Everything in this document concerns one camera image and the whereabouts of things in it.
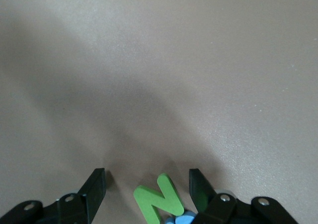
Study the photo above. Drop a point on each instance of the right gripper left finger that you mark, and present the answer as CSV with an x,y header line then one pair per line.
x,y
94,196

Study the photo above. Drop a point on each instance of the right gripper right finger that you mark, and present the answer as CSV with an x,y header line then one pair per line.
x,y
218,209

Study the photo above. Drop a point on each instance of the blue uppercase letter G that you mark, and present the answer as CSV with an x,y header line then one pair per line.
x,y
185,219

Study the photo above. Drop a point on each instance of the green uppercase letter N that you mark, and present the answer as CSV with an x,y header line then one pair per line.
x,y
159,201

